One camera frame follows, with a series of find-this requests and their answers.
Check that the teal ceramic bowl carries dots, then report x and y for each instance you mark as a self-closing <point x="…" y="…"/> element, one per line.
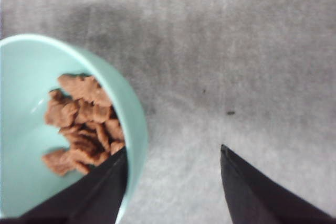
<point x="30" y="67"/>

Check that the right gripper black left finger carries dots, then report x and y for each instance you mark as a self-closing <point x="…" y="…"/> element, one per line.
<point x="96" y="198"/>

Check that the brown beef cubes pile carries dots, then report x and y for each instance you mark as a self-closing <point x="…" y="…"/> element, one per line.
<point x="85" y="117"/>

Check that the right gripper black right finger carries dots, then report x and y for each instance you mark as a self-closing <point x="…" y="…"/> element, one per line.
<point x="252" y="197"/>

